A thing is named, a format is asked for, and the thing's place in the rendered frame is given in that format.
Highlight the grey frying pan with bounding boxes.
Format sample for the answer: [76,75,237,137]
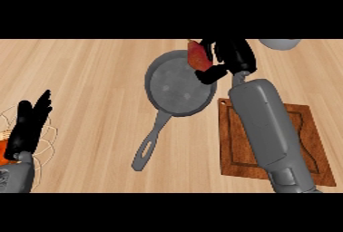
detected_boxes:
[131,49,219,172]

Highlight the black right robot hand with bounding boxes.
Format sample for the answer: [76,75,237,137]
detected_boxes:
[194,39,259,86]

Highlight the grey bowl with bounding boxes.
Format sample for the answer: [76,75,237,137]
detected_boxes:
[258,39,304,52]

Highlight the red pear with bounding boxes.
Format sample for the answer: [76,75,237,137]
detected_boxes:
[187,39,215,73]

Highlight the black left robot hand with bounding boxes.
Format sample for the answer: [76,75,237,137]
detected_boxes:
[3,89,54,162]

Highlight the orange fruit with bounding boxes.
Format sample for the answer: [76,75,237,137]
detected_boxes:
[0,130,20,167]

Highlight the pale wire basket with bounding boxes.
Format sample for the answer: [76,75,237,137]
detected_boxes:
[0,105,61,186]

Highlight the brown wooden cutting board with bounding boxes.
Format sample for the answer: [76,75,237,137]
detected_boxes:
[218,97,338,188]

